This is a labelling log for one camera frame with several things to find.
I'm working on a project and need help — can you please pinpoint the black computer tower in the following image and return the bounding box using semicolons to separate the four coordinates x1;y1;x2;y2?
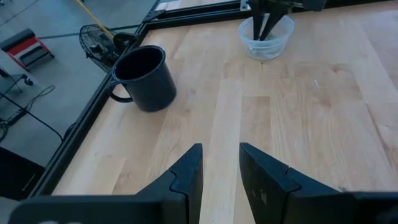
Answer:
0;146;46;202

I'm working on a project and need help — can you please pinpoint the black stand leg with caster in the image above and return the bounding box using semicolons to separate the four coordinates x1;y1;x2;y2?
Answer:
0;66;34;95

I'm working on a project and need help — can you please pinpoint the yellow hanging power cable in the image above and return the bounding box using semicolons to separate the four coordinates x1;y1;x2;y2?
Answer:
74;0;115;39

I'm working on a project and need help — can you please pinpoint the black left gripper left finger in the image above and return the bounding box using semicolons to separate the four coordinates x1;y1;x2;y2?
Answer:
136;142;205;224

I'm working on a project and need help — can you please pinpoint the clear plastic deli container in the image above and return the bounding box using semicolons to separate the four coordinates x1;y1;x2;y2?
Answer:
238;14;295;61

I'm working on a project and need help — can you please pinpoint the black enamel mug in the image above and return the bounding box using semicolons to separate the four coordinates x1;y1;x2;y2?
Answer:
108;45;178;113

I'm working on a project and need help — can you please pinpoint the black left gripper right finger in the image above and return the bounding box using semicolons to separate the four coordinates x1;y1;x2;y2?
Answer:
239;142;355;224

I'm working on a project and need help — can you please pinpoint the black aluminium table frame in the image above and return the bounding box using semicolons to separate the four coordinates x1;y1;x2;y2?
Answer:
29;0;398;198

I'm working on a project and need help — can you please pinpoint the black floor fan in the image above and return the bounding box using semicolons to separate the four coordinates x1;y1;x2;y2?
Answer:
78;24;138;74

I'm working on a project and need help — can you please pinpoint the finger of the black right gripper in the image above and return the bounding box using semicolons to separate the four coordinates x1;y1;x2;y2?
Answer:
259;2;292;42
250;2;269;41

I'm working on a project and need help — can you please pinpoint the red step stool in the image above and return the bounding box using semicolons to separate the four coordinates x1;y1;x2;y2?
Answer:
0;28;55;71

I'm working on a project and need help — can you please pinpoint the thin grey floor cable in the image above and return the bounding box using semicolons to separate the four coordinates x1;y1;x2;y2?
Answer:
25;84;56;113

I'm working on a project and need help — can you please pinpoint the black floor cable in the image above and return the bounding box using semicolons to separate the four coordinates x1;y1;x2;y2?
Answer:
0;91;65;142

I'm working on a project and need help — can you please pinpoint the black power strip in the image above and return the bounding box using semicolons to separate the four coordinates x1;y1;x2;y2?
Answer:
0;106;28;126

